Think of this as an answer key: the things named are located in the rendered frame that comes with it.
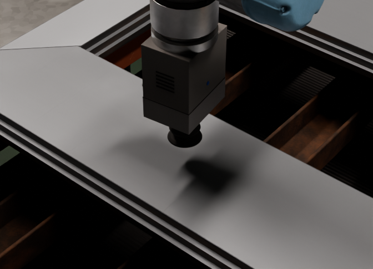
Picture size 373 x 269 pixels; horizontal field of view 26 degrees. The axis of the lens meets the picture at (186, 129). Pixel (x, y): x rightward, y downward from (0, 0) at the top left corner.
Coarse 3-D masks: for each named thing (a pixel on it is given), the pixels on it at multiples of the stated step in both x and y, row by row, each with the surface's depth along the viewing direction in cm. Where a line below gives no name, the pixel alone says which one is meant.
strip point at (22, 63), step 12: (36, 48) 121; (48, 48) 121; (60, 48) 121; (72, 48) 121; (0, 60) 119; (12, 60) 119; (24, 60) 119; (36, 60) 119; (48, 60) 119; (0, 72) 116; (12, 72) 116; (24, 72) 116; (0, 84) 114; (12, 84) 114
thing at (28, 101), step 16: (80, 48) 121; (64, 64) 118; (80, 64) 118; (96, 64) 118; (112, 64) 118; (32, 80) 115; (48, 80) 115; (64, 80) 115; (80, 80) 115; (0, 96) 112; (16, 96) 112; (32, 96) 112; (48, 96) 112; (64, 96) 112; (0, 112) 109; (16, 112) 109; (32, 112) 109
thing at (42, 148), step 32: (128, 32) 128; (288, 32) 128; (320, 32) 124; (352, 64) 122; (0, 128) 110; (64, 160) 104; (96, 192) 101; (128, 192) 98; (160, 224) 95; (192, 256) 93; (224, 256) 91
